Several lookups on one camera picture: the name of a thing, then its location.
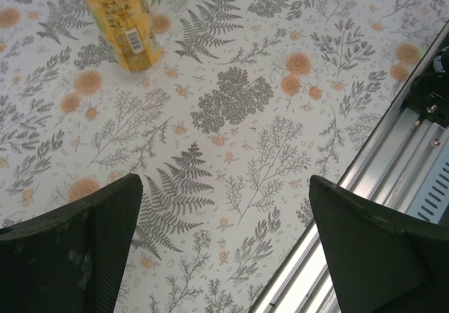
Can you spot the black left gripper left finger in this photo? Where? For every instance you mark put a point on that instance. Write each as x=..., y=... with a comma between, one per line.
x=63, y=264

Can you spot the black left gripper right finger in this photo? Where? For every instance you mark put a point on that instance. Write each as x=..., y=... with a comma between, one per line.
x=386, y=267

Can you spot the yellow label plastic bottle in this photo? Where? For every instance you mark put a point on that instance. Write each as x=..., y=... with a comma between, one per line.
x=122, y=21

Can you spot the floral print table mat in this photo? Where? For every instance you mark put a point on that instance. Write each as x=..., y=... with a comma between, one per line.
x=224, y=116

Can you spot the aluminium frame rail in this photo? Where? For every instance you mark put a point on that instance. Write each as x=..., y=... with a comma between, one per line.
x=396, y=151

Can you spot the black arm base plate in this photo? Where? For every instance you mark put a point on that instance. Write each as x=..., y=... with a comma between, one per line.
x=431, y=92

